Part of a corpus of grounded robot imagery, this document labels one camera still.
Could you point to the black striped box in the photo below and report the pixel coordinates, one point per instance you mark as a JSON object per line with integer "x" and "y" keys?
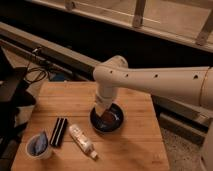
{"x": 58, "y": 132}

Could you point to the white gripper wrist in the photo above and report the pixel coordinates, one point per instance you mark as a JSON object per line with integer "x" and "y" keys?
{"x": 104, "y": 97}

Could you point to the white tube bottle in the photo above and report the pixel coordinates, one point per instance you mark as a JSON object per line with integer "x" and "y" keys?
{"x": 84, "y": 143}

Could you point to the white cup with blue cloth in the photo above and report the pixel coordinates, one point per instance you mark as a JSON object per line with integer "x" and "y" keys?
{"x": 38, "y": 147}

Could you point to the dark ceramic bowl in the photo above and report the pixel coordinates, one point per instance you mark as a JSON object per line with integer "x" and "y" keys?
{"x": 104, "y": 127}

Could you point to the metal rail beam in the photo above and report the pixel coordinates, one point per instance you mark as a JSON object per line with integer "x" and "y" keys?
{"x": 63, "y": 56}

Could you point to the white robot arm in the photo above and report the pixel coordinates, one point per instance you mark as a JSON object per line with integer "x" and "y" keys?
{"x": 189, "y": 85}

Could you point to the dark equipment at left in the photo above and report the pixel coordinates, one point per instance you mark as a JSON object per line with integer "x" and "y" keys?
{"x": 13, "y": 95}

